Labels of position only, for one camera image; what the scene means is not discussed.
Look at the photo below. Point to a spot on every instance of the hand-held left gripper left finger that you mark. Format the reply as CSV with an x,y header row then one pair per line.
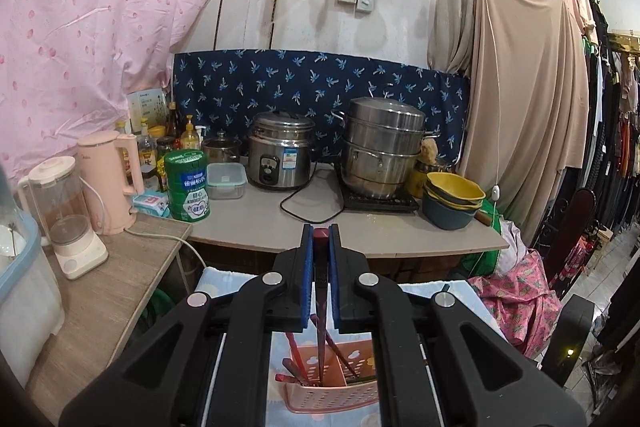
x,y
306,277

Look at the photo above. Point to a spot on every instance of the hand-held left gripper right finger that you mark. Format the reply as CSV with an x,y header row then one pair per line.
x,y
334,277

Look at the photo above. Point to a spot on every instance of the bright red chopstick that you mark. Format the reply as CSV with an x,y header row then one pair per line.
x,y
293,352

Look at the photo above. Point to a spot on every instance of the pink perforated utensil basket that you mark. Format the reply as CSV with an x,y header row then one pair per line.
x,y
320,399

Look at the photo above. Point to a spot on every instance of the pink printed cloth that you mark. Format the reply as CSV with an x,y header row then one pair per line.
x,y
515,302

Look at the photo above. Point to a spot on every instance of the grey countertop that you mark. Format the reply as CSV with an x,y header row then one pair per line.
x,y
250,227

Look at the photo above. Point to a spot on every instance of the blue planet print tablecloth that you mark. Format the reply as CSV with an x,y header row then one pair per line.
x,y
225,279

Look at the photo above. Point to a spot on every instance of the black induction cooker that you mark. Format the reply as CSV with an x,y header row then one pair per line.
x,y
380,204

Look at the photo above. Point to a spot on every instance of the black chair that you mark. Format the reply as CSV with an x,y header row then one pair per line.
x,y
575,217

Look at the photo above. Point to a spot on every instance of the green bag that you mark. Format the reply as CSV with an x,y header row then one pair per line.
x,y
480,257

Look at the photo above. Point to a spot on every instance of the stainless steel rice cooker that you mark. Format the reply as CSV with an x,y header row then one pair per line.
x,y
280,157

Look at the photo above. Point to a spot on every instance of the clear food container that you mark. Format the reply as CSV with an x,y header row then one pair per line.
x,y
225,182

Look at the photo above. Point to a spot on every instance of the blue bowl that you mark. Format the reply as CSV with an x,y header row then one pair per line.
x,y
447,214

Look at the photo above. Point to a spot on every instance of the stainless steel steamer pot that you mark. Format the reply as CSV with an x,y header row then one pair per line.
x,y
380,142

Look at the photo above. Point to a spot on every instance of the green tin can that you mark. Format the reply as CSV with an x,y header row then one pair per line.
x,y
187,192

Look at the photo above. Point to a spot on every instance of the yellow bowl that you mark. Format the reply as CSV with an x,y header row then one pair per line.
x,y
452,184

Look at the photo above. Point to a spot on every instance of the small lidded pot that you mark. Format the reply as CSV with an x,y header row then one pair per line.
x,y
220,152

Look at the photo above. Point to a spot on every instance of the tissue pack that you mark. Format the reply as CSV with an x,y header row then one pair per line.
x,y
150,204

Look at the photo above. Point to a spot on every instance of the yellow pump bottle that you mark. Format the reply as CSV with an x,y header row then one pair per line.
x,y
190,137

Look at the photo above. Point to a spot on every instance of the navy floral cloth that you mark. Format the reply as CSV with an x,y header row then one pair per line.
x,y
300,82

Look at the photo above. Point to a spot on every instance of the wooden side counter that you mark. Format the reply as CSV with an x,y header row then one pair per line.
x,y
110,282

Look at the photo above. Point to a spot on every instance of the dark sauce bottle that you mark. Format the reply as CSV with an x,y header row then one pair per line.
x,y
173,122

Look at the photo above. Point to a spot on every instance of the row of hanging clothes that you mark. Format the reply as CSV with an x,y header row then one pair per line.
x,y
615,132

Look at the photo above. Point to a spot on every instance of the clear bottle yellow cap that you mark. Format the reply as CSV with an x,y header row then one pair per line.
x,y
145,147

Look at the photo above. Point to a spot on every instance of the pink electric kettle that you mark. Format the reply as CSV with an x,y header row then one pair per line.
x,y
107,182

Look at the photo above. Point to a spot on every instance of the white carton box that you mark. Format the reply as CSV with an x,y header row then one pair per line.
x,y
145,107

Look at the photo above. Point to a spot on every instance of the white blender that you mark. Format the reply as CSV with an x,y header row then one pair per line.
x,y
65,217

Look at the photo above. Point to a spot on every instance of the beige curtain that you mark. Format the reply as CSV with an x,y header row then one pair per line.
x,y
525,82

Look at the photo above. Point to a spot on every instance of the white plastic storage bin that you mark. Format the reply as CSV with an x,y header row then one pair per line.
x,y
25,307

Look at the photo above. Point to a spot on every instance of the pink dotted sheet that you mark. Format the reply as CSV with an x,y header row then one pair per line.
x,y
100,32

